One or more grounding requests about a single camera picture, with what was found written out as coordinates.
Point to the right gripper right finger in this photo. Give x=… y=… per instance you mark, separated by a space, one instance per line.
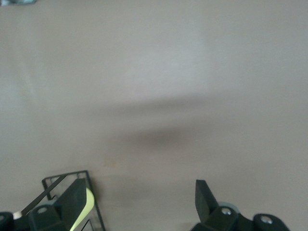
x=216 y=219

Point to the yellow plastic cup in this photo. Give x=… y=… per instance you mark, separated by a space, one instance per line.
x=88 y=204

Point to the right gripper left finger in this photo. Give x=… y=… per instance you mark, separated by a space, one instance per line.
x=62 y=211

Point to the aluminium arm base plate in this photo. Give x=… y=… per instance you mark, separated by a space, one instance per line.
x=16 y=1

